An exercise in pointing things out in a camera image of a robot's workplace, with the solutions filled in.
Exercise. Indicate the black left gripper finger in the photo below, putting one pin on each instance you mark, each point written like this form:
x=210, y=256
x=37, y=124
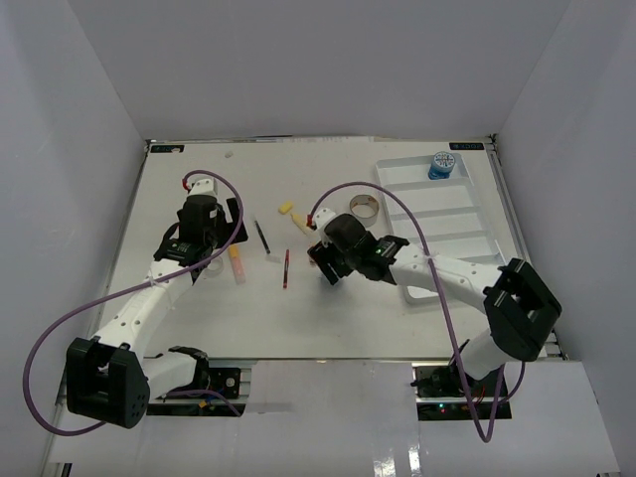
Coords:
x=237, y=232
x=234, y=209

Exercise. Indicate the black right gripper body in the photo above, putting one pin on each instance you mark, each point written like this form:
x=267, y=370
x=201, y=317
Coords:
x=347, y=261

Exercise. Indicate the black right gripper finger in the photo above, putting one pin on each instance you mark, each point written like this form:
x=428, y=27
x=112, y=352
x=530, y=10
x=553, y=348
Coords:
x=333, y=271
x=319, y=255

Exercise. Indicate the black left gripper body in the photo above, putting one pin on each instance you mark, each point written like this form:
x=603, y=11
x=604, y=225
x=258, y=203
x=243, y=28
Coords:
x=219, y=234

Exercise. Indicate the orange pink highlighter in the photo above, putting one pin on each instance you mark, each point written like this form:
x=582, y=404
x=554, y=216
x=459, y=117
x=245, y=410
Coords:
x=236, y=264

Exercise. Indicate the yellow white highlighter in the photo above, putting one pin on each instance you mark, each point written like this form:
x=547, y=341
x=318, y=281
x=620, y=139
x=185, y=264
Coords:
x=301, y=222

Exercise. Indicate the clear tape roll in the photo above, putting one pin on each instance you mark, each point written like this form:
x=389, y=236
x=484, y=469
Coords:
x=215, y=267

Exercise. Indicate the brown packing tape roll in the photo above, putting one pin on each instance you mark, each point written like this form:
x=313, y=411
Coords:
x=365, y=208

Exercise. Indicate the blue tape roll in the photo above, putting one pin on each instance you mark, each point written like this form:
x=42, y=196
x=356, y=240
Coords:
x=441, y=166

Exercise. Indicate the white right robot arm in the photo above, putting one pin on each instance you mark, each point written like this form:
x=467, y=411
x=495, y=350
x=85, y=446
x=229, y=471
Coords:
x=520, y=309

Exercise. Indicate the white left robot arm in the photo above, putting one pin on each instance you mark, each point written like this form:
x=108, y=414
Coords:
x=110, y=376

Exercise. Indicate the black pen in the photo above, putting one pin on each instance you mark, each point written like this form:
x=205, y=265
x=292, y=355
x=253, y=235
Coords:
x=261, y=236

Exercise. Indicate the red pen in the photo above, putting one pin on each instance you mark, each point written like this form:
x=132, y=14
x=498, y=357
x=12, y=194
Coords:
x=286, y=264

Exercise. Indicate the yellow eraser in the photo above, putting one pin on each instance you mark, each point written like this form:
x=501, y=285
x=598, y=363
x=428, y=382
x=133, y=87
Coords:
x=285, y=208

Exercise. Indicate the left black table label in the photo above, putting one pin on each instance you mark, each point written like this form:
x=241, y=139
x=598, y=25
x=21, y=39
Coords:
x=166, y=148

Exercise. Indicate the black table label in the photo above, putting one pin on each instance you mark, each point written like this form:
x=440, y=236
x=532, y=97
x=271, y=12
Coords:
x=166, y=148
x=465, y=146

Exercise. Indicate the white compartment tray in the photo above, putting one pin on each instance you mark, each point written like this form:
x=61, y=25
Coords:
x=448, y=210

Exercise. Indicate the right black table label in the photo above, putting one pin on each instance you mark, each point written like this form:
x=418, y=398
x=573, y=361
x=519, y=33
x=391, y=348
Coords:
x=465, y=146

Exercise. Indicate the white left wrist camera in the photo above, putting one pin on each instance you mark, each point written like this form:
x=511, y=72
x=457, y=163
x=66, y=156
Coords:
x=204, y=186

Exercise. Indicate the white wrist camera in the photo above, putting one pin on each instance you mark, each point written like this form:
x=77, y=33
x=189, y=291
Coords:
x=204, y=186
x=320, y=219

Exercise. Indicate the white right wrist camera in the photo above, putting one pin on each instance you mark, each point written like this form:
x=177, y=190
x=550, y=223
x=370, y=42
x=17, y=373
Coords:
x=320, y=219

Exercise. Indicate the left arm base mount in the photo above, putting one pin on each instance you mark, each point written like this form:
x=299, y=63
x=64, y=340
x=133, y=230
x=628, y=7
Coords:
x=223, y=391

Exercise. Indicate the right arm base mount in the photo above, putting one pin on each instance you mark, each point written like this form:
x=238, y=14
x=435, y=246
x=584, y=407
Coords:
x=439, y=396

